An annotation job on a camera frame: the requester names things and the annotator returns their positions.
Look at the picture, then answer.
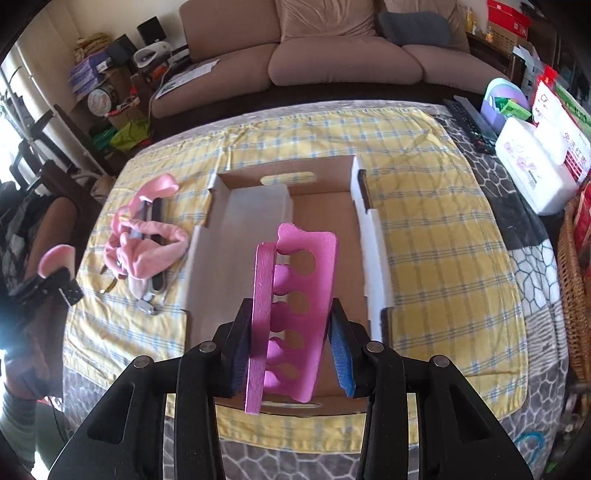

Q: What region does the pink foam toe separator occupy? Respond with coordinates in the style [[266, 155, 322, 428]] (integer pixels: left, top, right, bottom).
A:
[[245, 223, 338, 415]]

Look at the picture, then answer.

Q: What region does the pink powder puff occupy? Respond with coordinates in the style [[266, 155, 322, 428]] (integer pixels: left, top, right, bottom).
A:
[[37, 244, 76, 280]]

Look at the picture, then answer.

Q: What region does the black remote control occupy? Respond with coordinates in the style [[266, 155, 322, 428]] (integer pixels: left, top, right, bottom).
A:
[[443, 95, 497, 155]]

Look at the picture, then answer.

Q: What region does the purple storage bin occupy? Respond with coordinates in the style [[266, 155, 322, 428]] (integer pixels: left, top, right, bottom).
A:
[[480, 77, 532, 134]]

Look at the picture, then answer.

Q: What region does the brown sofa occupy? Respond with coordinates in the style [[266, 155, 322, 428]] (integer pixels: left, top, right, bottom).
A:
[[151, 1, 503, 119]]

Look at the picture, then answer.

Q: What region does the grey patterned blanket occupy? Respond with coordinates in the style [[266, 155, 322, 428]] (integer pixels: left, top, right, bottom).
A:
[[63, 100, 568, 479]]

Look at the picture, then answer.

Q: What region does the wicker basket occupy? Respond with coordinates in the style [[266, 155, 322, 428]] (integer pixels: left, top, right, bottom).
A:
[[557, 197, 590, 382]]

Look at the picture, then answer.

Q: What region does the cardboard box with foam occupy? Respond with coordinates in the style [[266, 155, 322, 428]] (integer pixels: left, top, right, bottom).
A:
[[181, 155, 394, 417]]

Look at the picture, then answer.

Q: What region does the white wet wipes pack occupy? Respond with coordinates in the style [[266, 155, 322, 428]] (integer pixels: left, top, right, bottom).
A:
[[495, 118, 578, 216]]

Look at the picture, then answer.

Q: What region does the yellow plaid cloth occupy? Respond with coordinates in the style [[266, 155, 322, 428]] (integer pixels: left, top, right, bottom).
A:
[[63, 102, 529, 426]]

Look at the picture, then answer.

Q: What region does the pink fleece headband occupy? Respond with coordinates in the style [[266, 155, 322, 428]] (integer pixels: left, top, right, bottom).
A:
[[103, 174, 190, 287]]

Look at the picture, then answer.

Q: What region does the grey cushion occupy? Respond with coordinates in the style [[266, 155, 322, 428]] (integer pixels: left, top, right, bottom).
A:
[[378, 11, 452, 47]]

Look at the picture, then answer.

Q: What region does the paper on sofa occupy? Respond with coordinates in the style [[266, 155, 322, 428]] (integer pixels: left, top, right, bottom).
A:
[[155, 59, 219, 99]]

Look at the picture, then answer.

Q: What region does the red box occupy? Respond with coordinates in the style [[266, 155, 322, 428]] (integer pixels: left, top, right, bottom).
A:
[[487, 0, 531, 39]]

